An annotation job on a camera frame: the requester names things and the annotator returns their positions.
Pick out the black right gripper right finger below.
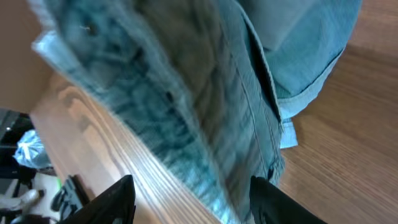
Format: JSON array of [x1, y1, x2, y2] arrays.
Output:
[[249, 176, 326, 224]]

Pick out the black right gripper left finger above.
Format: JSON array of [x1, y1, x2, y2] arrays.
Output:
[[59, 175, 136, 224]]

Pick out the light blue denim shorts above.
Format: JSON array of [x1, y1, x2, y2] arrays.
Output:
[[29, 0, 361, 223]]

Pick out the dark floor clutter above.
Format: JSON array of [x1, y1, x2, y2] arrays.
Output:
[[0, 108, 91, 224]]

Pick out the blue plastic bag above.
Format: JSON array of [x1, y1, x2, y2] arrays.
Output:
[[13, 129, 52, 169]]

